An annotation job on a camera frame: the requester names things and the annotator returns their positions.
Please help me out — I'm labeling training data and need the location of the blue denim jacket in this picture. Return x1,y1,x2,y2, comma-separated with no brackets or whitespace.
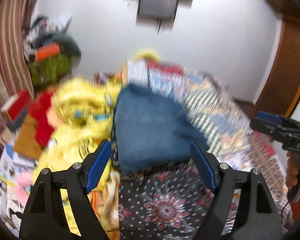
114,85,209,174

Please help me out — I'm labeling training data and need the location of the person's hand holding gripper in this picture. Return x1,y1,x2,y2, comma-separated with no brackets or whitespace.
286,151,300,190

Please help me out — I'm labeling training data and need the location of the pink plush toy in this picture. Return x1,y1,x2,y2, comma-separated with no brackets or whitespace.
13,171,33,205

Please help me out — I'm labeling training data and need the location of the brown wooden room door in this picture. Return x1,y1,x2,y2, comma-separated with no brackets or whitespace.
255,17,300,116

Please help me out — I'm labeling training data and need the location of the colourful patchwork bedspread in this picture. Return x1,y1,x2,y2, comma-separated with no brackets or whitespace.
112,60,292,239

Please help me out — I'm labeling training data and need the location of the red plush toy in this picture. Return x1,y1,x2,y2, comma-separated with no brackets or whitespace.
28,90,55,147

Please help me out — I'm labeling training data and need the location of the yellow cartoon fleece blanket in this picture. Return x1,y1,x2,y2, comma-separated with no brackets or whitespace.
32,78,122,239

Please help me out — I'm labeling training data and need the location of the red and white box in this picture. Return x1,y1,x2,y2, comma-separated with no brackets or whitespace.
0,89,31,121

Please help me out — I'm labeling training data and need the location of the yellow plush behind bed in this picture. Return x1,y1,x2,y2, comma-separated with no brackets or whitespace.
133,49,160,62

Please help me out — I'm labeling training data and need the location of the green patterned storage box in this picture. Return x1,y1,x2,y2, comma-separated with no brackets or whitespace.
29,54,71,86

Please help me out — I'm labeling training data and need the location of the orange box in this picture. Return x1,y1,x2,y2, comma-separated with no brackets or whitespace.
35,42,60,62

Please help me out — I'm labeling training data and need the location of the dark green grey cushion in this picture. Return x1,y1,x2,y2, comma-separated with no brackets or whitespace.
52,33,81,57

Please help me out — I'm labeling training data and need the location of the striped red brown curtain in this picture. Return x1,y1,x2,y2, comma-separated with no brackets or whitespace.
0,0,46,153

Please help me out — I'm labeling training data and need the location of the small black wall monitor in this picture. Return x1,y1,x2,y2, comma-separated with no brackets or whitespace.
137,0,178,21

